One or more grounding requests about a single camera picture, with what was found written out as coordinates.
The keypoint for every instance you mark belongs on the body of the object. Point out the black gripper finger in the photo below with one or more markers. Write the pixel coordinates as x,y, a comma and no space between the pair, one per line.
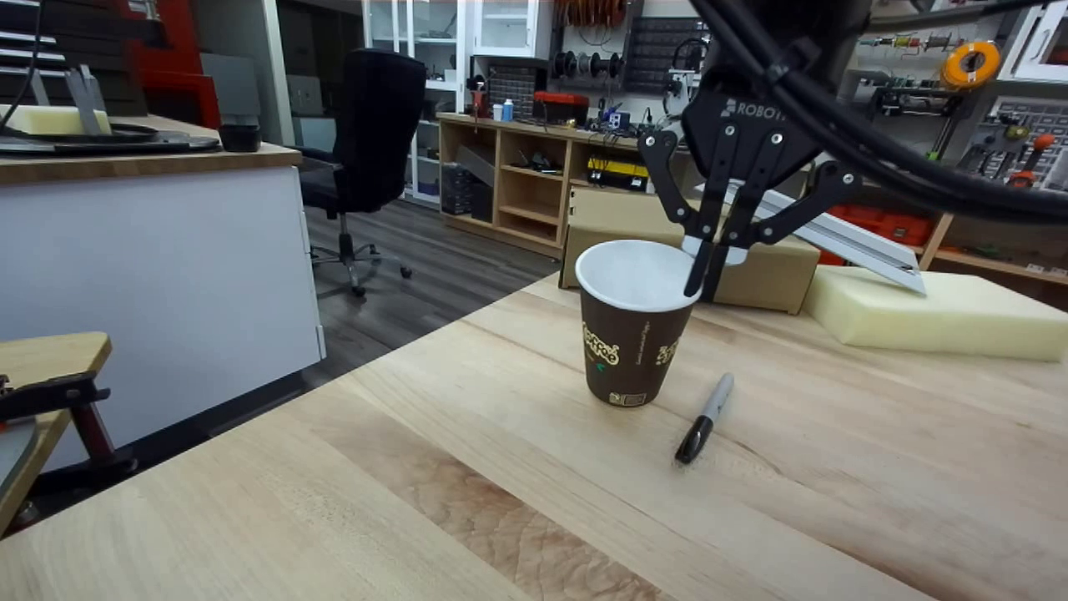
668,177
812,209

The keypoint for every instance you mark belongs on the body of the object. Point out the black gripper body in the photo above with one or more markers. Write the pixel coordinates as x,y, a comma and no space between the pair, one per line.
757,137

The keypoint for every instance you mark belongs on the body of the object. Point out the brown paper coffee cup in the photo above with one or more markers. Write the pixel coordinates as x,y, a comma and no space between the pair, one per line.
624,356

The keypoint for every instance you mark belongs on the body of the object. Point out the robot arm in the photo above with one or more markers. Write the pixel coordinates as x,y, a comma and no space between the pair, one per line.
812,46

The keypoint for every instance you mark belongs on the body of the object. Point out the yellow and black tool case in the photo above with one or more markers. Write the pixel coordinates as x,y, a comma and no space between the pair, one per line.
618,171

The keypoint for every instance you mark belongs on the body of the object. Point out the cardboard box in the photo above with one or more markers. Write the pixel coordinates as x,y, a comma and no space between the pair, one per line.
624,219

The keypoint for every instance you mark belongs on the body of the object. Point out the red storage bins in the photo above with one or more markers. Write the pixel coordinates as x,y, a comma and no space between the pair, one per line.
888,229

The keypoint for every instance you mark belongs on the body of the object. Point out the black bench machine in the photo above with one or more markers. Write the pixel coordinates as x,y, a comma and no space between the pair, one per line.
686,67

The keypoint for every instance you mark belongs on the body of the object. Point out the black tool pegboard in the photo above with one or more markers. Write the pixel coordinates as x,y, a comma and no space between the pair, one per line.
652,55

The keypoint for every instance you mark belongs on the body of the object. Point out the red and black toolbox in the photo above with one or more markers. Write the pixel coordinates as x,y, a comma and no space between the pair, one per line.
558,108

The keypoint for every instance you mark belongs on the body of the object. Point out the wooden shelf workbench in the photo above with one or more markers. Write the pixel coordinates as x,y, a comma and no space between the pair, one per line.
535,133

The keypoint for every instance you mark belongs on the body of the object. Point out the black benchtop printer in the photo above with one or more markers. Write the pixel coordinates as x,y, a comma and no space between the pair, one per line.
907,100

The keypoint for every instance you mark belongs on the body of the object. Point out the pale yellow foam block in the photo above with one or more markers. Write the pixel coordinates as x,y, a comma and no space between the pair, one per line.
945,318

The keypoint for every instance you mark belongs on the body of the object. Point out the orange tape roll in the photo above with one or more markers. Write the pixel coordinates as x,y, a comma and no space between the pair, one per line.
950,67

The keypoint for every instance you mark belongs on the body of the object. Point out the white glass door cabinet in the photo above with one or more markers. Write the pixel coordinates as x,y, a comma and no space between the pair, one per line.
512,27

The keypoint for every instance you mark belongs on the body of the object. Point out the red power tool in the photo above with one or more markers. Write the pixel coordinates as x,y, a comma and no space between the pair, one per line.
1031,161

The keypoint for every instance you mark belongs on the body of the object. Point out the black marker pen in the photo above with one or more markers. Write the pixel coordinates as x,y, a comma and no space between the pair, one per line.
703,430

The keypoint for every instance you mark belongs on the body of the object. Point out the black office chair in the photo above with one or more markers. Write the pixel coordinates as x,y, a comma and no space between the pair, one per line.
380,122

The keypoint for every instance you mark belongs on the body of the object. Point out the small black box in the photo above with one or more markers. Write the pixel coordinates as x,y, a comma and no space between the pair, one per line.
239,134

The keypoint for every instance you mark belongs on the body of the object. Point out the black flat pad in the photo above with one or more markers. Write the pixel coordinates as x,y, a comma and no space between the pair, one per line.
169,141

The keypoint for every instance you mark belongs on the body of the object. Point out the white cabinet with wooden top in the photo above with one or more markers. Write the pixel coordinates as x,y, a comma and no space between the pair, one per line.
169,278

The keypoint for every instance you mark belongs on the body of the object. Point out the red tool cabinet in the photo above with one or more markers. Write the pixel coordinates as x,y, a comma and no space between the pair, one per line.
169,62

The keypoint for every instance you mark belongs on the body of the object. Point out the pale yellow foam pad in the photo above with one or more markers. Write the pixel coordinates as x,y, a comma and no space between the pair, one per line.
46,119

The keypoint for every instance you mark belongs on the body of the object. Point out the wooden side workbench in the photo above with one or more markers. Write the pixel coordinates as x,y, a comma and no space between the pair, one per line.
51,358

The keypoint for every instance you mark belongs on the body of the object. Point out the white aluminium rail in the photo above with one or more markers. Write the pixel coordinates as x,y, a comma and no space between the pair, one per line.
856,248

